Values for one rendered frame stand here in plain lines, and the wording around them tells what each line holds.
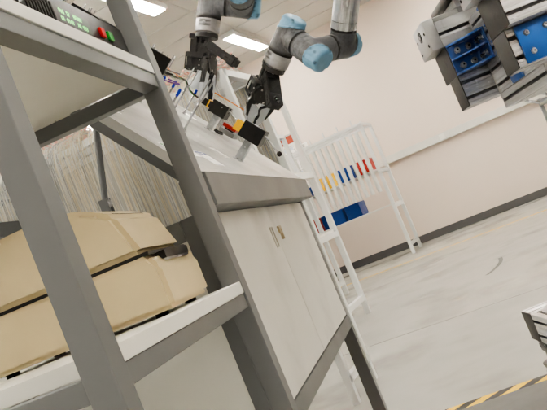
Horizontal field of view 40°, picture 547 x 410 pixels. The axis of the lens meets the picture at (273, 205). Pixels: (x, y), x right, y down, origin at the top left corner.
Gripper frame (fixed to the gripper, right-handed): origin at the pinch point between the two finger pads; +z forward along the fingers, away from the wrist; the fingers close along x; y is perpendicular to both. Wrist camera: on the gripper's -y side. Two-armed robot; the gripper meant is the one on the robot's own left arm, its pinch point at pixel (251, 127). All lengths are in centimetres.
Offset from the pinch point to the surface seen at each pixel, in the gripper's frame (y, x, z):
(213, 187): -80, 43, -23
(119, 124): -67, 59, -24
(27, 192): -125, 84, -44
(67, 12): -84, 77, -48
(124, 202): 78, 1, 83
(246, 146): -31.9, 15.6, -9.1
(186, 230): -83, 46, -15
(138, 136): -70, 56, -24
